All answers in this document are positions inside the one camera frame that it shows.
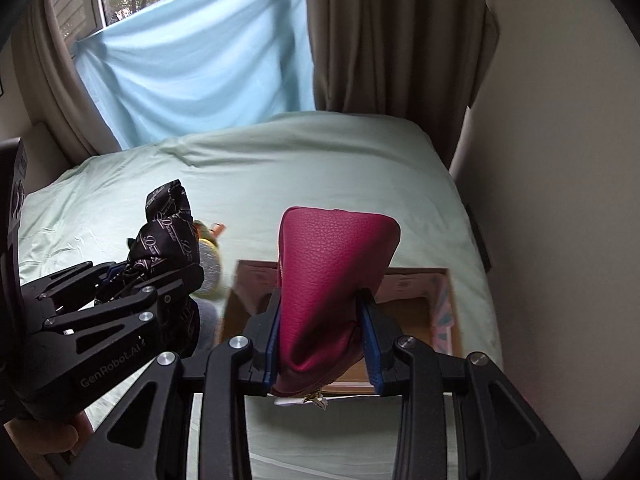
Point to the grey fuzzy sock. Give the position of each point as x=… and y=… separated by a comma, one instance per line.
x=209, y=322

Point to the patterned cardboard box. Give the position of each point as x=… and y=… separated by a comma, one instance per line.
x=417, y=299

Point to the black printed satin cloth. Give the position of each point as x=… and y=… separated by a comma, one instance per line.
x=168, y=240

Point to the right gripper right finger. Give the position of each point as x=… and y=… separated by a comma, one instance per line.
x=499, y=435

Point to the orange pompom plush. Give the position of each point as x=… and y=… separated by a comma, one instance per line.
x=210, y=233

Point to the light blue hanging cloth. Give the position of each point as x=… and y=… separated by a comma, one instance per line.
x=188, y=66

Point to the brown curtain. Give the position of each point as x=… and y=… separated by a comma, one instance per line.
x=51, y=88
x=421, y=60

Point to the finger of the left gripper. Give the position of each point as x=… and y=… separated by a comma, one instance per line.
x=145, y=286
x=109, y=275

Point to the silver glitter yellow sponge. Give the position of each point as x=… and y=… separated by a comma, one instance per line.
x=210, y=262

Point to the brown left curtain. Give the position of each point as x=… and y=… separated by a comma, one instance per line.
x=51, y=88

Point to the magenta leather pouch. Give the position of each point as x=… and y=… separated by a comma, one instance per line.
x=326, y=256

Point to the beige headboard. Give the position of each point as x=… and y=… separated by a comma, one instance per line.
x=45, y=161

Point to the brown right curtain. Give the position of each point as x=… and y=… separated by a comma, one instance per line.
x=421, y=60

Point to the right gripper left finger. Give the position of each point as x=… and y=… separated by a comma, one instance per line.
x=146, y=435

